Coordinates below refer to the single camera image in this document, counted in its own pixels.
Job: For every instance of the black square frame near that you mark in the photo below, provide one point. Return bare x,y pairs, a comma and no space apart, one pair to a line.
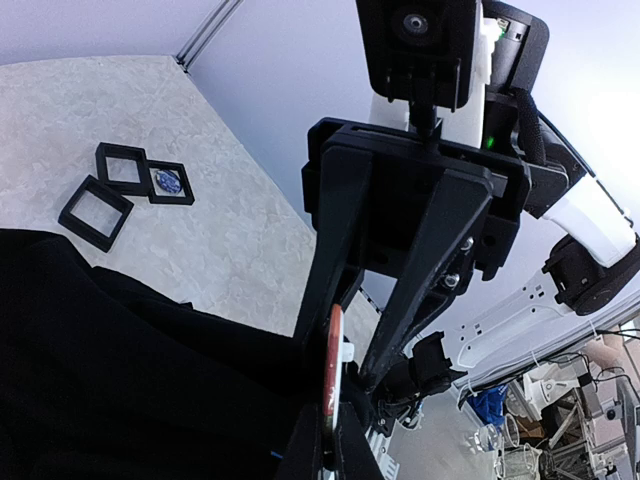
96,213

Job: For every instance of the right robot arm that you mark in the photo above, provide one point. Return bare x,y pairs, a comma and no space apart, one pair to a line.
599,253

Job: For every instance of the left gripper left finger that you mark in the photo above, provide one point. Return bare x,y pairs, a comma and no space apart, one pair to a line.
303,457

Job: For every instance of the black square frame far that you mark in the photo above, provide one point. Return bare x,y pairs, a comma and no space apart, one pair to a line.
158,196

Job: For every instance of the black square frame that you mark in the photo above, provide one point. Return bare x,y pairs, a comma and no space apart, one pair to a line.
96,213
158,196
122,167

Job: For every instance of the black square frame middle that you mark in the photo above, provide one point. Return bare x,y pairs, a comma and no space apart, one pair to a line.
122,167

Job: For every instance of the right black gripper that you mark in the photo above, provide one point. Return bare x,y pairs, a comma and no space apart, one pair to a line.
343,158

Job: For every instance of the starry night blue brooch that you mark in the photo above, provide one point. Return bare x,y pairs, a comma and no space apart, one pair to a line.
168,181

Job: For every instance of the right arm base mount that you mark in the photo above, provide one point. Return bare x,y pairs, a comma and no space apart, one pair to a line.
399,396

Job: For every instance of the black garment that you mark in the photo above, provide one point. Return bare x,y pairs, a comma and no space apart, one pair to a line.
102,377

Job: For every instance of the orange portrait brooch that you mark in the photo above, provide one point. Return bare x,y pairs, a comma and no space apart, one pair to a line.
336,356

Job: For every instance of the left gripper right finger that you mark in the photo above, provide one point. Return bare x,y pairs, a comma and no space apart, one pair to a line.
354,459

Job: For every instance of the right aluminium corner post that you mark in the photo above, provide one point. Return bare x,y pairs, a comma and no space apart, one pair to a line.
205,33

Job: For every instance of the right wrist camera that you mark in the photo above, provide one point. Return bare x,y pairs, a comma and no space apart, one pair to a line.
436,56

